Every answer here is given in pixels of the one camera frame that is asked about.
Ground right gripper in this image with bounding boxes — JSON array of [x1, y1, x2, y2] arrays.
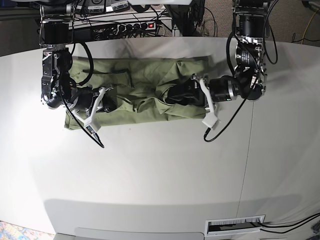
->
[[71, 87, 117, 113]]

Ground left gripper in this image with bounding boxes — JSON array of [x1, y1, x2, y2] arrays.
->
[[165, 77, 237, 107]]

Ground green T-shirt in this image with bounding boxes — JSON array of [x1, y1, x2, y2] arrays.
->
[[63, 57, 213, 131]]

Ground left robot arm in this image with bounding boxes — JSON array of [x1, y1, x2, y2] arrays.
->
[[165, 0, 271, 107]]

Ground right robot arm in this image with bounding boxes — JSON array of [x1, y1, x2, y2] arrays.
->
[[38, 0, 116, 113]]

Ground black power strip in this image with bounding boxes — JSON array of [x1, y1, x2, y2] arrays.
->
[[114, 22, 157, 32]]

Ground devices on back shelf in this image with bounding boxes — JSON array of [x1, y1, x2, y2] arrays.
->
[[75, 0, 130, 15]]

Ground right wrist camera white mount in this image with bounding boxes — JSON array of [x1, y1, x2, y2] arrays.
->
[[67, 84, 115, 138]]

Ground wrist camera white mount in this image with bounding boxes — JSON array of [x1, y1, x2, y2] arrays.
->
[[190, 74, 219, 130], [67, 84, 115, 138]]

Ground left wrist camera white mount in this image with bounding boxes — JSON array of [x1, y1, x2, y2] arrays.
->
[[190, 74, 219, 130]]

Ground white table leg frame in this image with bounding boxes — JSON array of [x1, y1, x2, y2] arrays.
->
[[159, 4, 181, 37]]

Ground yellow cable on floor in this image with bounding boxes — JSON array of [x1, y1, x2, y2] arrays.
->
[[301, 8, 320, 43]]

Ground table cable grommet slot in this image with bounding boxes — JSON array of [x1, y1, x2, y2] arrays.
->
[[204, 215, 265, 237]]

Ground black cables at grommet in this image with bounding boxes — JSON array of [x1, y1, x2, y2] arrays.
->
[[258, 212, 320, 235]]

